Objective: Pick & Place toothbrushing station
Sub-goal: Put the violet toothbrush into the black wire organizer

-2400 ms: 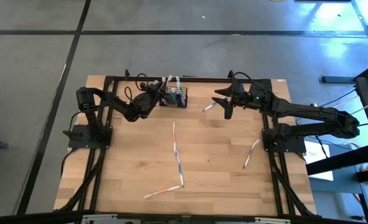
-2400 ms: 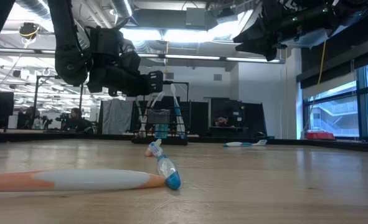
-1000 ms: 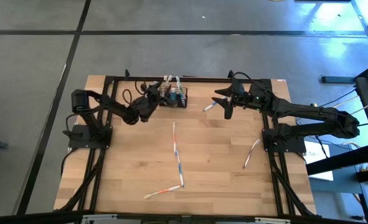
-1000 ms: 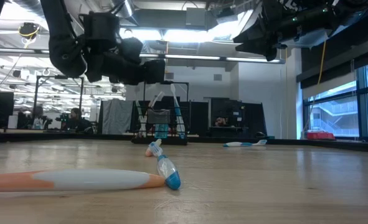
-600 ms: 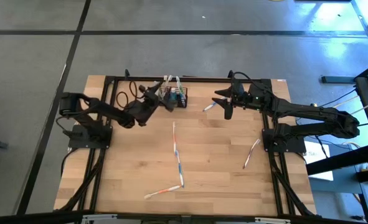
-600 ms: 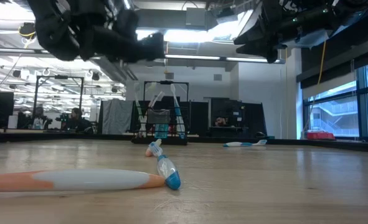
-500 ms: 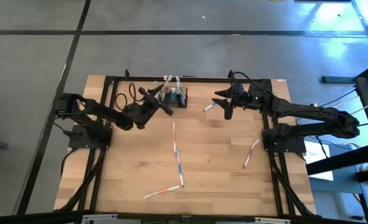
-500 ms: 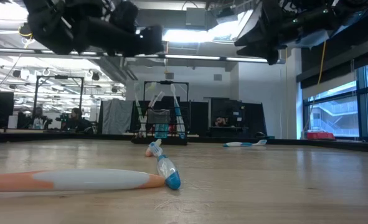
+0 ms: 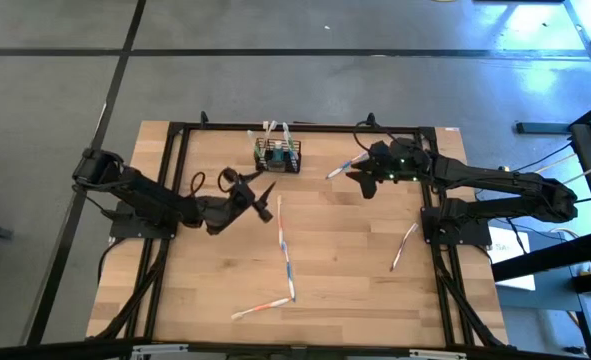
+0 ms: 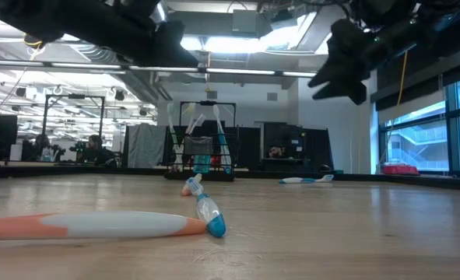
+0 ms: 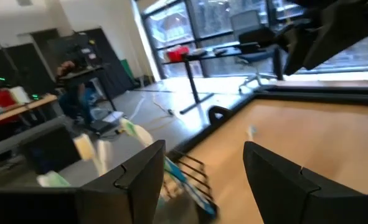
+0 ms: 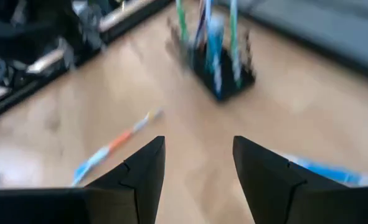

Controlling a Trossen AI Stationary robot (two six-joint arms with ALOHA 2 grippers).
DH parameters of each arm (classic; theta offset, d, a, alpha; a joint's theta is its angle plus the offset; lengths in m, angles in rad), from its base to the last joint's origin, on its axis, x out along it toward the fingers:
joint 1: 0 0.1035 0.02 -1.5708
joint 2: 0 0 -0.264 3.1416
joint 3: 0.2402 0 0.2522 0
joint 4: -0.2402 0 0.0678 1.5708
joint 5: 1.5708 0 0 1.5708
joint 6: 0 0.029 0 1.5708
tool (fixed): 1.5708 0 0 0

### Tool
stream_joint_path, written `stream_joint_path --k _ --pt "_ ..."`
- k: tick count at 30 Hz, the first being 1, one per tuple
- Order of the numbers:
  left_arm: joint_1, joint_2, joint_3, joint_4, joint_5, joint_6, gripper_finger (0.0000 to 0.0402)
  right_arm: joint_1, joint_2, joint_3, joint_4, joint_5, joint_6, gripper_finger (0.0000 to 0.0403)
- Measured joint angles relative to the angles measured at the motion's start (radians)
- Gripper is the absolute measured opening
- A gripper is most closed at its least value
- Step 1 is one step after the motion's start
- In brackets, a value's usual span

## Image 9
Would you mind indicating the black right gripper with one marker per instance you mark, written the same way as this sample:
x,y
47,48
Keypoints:
x,y
405,162

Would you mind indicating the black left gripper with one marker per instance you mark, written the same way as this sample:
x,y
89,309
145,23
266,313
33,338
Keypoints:
x,y
220,212

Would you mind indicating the blue white toothbrush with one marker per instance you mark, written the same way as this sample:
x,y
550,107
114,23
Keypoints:
x,y
290,150
337,171
289,272

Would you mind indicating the green white toothbrush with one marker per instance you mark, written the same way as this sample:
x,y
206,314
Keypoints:
x,y
256,148

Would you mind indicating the teal mouthwash bottle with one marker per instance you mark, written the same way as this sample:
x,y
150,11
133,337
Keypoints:
x,y
277,152

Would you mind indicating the orange white toothbrush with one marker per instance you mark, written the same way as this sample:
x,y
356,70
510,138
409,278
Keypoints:
x,y
279,220
262,307
274,125

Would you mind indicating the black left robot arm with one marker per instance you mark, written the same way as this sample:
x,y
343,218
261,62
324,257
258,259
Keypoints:
x,y
145,192

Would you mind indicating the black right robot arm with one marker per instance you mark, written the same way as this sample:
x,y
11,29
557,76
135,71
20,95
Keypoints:
x,y
500,180

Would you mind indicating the white paper sheet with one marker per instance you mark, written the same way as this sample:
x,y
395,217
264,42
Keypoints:
x,y
505,250

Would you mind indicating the grey metal floor bar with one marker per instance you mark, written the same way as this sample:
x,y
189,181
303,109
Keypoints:
x,y
540,128

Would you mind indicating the black metal beam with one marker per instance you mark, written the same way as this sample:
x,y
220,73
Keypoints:
x,y
550,257

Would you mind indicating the black frame clamp knob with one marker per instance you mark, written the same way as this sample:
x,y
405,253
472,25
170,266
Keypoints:
x,y
204,119
370,119

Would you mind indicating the black aluminium table frame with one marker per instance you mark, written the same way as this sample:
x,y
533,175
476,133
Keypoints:
x,y
300,127

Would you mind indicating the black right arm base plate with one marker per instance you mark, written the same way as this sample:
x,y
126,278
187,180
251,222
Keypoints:
x,y
475,235

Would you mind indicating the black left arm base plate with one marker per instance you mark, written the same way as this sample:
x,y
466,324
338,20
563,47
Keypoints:
x,y
125,225

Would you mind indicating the silver metal bracket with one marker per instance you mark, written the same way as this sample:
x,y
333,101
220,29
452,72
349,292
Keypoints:
x,y
160,350
437,354

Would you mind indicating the black camera rig bar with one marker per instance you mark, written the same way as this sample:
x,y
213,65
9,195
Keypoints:
x,y
50,350

